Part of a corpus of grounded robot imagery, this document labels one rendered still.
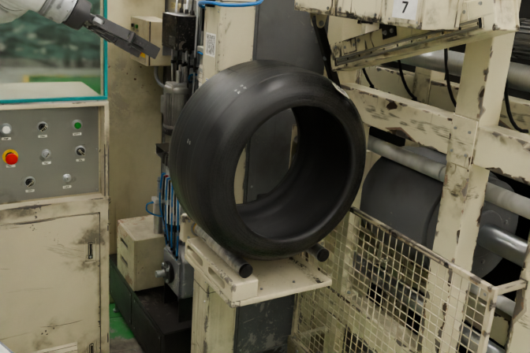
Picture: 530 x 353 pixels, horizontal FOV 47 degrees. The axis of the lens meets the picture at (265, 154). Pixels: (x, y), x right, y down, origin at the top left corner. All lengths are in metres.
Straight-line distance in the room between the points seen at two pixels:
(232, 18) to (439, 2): 0.68
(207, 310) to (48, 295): 0.60
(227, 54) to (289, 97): 0.38
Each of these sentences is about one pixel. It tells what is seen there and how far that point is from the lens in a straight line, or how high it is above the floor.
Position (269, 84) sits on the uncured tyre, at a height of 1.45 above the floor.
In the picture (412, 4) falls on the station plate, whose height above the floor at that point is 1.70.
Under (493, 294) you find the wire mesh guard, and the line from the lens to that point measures 1.74.
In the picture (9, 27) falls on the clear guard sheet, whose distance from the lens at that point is 2.19.
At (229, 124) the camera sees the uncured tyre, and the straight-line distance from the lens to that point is 1.64.
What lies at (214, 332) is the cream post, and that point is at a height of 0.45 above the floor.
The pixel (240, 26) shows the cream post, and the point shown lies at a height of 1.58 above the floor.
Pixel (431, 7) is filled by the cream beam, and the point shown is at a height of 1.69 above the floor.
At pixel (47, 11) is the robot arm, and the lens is 1.50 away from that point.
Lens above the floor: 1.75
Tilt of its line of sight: 16 degrees down
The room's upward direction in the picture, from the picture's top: 4 degrees clockwise
